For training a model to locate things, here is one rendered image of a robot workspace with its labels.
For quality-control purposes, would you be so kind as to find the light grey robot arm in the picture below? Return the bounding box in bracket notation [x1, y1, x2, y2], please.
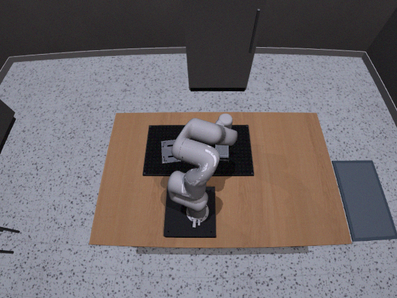
[167, 114, 237, 228]

